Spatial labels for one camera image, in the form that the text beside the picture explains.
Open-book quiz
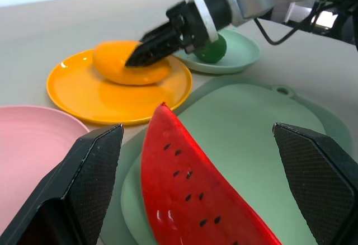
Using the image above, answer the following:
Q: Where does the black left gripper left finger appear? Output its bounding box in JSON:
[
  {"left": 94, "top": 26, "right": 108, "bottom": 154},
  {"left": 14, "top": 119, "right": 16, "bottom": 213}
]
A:
[{"left": 0, "top": 124, "right": 124, "bottom": 245}]

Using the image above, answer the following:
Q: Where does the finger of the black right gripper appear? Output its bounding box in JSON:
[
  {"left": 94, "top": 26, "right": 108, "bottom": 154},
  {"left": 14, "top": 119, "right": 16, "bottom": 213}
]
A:
[
  {"left": 124, "top": 36, "right": 183, "bottom": 68},
  {"left": 139, "top": 22, "right": 177, "bottom": 45}
]

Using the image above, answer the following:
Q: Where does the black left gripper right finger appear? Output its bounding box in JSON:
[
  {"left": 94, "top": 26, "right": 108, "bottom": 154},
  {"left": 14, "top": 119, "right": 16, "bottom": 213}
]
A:
[{"left": 272, "top": 122, "right": 358, "bottom": 245}]

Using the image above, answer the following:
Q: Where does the yellow mango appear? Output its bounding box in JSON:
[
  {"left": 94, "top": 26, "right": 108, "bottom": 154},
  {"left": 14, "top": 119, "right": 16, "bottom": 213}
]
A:
[{"left": 92, "top": 40, "right": 172, "bottom": 86}]

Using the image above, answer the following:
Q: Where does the light green plate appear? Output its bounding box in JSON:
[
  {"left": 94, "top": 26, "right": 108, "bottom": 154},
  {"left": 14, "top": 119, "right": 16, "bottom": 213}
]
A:
[{"left": 172, "top": 29, "right": 262, "bottom": 75}]

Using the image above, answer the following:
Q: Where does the pink plate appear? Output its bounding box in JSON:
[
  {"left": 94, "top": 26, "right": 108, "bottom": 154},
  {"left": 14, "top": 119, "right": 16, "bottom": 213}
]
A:
[{"left": 0, "top": 105, "right": 91, "bottom": 229}]

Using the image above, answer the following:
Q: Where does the yellow plate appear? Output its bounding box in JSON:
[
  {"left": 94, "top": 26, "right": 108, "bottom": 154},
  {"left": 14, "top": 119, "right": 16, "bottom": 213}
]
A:
[{"left": 46, "top": 48, "right": 194, "bottom": 126}]

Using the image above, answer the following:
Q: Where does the dark green round fruit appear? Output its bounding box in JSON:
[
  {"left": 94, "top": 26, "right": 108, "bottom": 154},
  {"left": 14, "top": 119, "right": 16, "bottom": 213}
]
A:
[{"left": 194, "top": 34, "right": 227, "bottom": 64}]

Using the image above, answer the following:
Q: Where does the light green cutting board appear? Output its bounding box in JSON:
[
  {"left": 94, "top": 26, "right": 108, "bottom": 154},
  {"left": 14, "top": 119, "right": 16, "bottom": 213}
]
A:
[{"left": 100, "top": 77, "right": 354, "bottom": 245}]

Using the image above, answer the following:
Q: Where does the red watermelon slice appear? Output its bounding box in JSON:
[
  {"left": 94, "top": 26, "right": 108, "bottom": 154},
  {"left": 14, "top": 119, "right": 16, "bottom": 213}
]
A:
[{"left": 140, "top": 102, "right": 282, "bottom": 245}]

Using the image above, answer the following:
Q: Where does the dark robot torso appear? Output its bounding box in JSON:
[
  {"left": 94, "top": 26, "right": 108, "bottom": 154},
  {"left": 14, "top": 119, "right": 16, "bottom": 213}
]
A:
[{"left": 284, "top": 0, "right": 358, "bottom": 52}]

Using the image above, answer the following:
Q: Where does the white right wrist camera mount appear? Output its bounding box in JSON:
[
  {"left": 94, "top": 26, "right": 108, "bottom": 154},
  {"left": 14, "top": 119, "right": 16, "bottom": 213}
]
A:
[{"left": 152, "top": 0, "right": 219, "bottom": 42}]

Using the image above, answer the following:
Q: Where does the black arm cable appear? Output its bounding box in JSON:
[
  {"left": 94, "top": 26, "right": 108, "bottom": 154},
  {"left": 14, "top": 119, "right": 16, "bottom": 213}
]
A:
[{"left": 254, "top": 1, "right": 336, "bottom": 46}]

